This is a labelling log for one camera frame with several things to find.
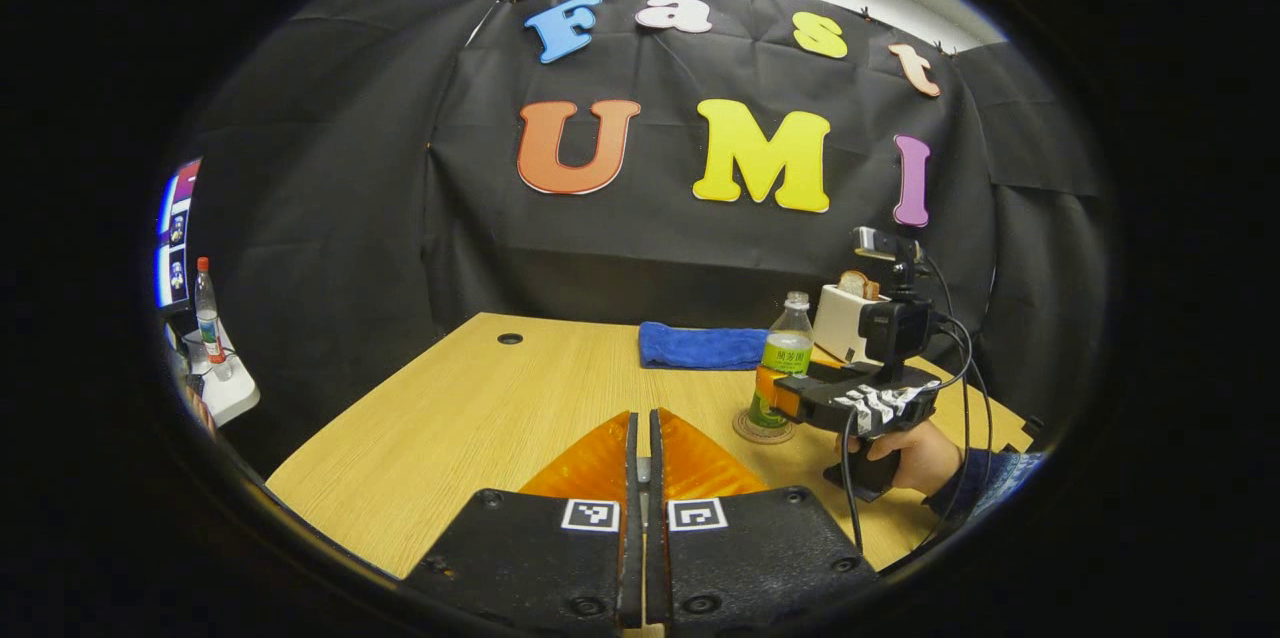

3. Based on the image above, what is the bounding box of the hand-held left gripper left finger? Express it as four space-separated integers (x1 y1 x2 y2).
400 410 641 634

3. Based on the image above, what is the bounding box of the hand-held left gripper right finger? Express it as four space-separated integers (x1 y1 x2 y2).
648 408 879 634

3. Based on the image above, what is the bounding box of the green label water bottle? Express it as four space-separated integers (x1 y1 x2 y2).
748 291 815 431

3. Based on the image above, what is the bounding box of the round brown coaster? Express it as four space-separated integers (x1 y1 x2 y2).
732 408 798 446

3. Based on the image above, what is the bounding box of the red cap plastic bottle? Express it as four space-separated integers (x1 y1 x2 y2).
194 256 227 366

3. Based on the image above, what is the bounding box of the white toaster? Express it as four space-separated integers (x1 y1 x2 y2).
812 283 886 366

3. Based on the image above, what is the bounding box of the blue towel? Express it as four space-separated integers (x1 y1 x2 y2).
638 321 771 371

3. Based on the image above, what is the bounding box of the white side table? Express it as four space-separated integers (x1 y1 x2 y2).
175 318 262 427

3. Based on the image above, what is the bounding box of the computer monitor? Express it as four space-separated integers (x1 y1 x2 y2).
155 156 204 311

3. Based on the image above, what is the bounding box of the black cable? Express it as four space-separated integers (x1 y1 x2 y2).
920 253 996 544
840 406 867 556

